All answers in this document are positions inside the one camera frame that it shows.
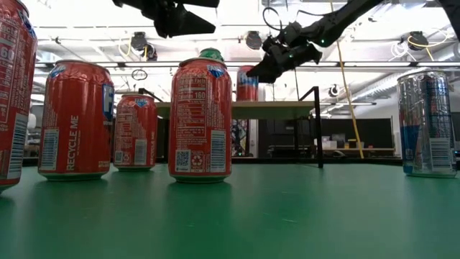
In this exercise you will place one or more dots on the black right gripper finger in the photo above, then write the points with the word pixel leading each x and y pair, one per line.
pixel 267 72

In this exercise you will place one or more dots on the red Fanta can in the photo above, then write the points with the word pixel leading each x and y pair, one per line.
pixel 75 126
pixel 199 126
pixel 16 108
pixel 136 136
pixel 247 86

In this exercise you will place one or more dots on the colourful printed panel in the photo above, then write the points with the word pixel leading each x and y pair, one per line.
pixel 240 133

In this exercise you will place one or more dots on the silver blue Red Bull can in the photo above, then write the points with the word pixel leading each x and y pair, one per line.
pixel 426 126

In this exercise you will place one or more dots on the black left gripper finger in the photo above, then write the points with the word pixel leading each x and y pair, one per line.
pixel 187 21
pixel 201 3

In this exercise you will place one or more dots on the green Sprite can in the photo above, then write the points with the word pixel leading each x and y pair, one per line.
pixel 211 54

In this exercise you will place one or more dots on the wooden shelf with black legs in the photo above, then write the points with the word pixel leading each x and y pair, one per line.
pixel 273 109

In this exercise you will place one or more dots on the green table mat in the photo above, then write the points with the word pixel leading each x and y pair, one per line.
pixel 251 223

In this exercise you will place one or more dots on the black ceiling fixture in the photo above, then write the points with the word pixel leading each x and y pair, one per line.
pixel 138 40
pixel 417 39
pixel 150 53
pixel 253 40
pixel 334 90

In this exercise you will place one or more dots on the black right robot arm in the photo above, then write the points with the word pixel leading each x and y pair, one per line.
pixel 341 18

